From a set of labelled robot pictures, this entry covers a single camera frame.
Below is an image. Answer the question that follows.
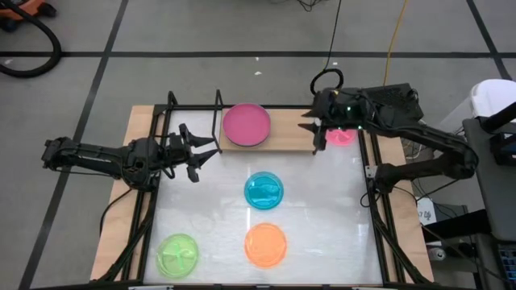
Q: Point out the white bin lid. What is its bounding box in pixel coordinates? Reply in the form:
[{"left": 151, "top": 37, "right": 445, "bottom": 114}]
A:
[{"left": 469, "top": 79, "right": 516, "bottom": 120}]

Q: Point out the black slanted bar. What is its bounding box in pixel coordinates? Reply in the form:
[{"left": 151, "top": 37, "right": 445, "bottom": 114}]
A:
[{"left": 479, "top": 102, "right": 516, "bottom": 133}]

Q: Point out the orange translucent plate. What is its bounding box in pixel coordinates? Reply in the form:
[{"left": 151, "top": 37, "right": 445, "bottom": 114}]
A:
[{"left": 243, "top": 222, "right": 289, "bottom": 270}]

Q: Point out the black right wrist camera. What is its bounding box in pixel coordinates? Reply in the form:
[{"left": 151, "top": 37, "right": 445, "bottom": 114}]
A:
[{"left": 336, "top": 96, "right": 364, "bottom": 126}]

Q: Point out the clear plastic bag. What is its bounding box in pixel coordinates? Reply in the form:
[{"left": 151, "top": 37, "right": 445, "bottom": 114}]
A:
[{"left": 437, "top": 100, "right": 485, "bottom": 175}]

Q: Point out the silver drink can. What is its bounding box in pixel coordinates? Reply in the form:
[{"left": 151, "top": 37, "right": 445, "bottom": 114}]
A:
[{"left": 428, "top": 246, "right": 447, "bottom": 262}]

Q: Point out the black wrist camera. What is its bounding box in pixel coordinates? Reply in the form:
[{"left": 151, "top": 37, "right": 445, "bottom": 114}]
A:
[
  {"left": 165, "top": 133, "right": 187, "bottom": 159},
  {"left": 336, "top": 96, "right": 364, "bottom": 126}
]

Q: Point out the teal translucent plate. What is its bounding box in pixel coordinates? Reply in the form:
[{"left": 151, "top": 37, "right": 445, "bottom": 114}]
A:
[{"left": 243, "top": 171, "right": 285, "bottom": 211}]

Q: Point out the black perforated computer case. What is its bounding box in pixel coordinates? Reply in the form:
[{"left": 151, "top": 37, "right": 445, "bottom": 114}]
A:
[{"left": 362, "top": 83, "right": 425, "bottom": 128}]

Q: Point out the grey side desk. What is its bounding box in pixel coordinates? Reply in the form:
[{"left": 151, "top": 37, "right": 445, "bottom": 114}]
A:
[{"left": 462, "top": 116, "right": 516, "bottom": 242}]

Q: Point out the green translucent plate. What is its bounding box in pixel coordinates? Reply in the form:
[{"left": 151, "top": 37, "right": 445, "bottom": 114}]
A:
[{"left": 156, "top": 233, "right": 200, "bottom": 280}]

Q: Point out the black hanging cable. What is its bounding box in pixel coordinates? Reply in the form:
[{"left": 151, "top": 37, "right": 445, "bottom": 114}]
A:
[{"left": 309, "top": 0, "right": 344, "bottom": 97}]

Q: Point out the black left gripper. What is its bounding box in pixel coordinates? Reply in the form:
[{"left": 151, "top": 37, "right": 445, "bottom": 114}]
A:
[{"left": 163, "top": 122, "right": 221, "bottom": 183}]

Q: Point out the yellow hanging cable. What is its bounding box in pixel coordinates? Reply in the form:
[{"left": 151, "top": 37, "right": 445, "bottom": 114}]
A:
[{"left": 382, "top": 0, "right": 410, "bottom": 86}]

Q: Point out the black vacuum hose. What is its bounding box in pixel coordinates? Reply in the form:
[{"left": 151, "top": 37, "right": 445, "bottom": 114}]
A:
[{"left": 0, "top": 0, "right": 63, "bottom": 79}]

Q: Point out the neon pink translucent plate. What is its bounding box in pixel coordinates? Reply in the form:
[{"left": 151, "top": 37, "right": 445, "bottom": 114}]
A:
[{"left": 325, "top": 127, "right": 359, "bottom": 147}]

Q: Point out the white paper box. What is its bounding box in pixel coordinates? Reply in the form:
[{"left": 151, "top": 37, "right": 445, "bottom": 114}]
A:
[{"left": 416, "top": 197, "right": 439, "bottom": 226}]

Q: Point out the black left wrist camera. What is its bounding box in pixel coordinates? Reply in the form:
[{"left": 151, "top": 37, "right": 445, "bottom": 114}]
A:
[{"left": 165, "top": 133, "right": 187, "bottom": 159}]

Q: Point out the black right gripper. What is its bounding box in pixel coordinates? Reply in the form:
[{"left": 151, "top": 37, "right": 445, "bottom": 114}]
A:
[{"left": 298, "top": 89, "right": 366, "bottom": 136}]

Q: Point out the black device on desk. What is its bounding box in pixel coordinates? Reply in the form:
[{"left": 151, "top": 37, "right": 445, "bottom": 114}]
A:
[{"left": 489, "top": 132, "right": 516, "bottom": 167}]

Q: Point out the rose pink opaque plate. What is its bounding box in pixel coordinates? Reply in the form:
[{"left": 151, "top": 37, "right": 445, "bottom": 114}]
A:
[{"left": 222, "top": 102, "right": 272, "bottom": 147}]

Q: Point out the black aluminium rig frame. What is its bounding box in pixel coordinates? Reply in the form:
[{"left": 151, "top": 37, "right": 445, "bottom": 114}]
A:
[{"left": 96, "top": 91, "right": 432, "bottom": 285}]

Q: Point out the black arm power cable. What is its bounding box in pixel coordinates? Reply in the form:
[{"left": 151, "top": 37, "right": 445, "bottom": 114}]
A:
[{"left": 98, "top": 187, "right": 136, "bottom": 238}]

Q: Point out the dark keyboard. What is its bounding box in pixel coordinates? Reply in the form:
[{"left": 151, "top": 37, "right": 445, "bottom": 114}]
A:
[{"left": 497, "top": 243, "right": 516, "bottom": 285}]

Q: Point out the orange vacuum cleaner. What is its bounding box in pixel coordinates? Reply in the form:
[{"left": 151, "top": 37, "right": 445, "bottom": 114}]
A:
[{"left": 0, "top": 0, "right": 57, "bottom": 32}]

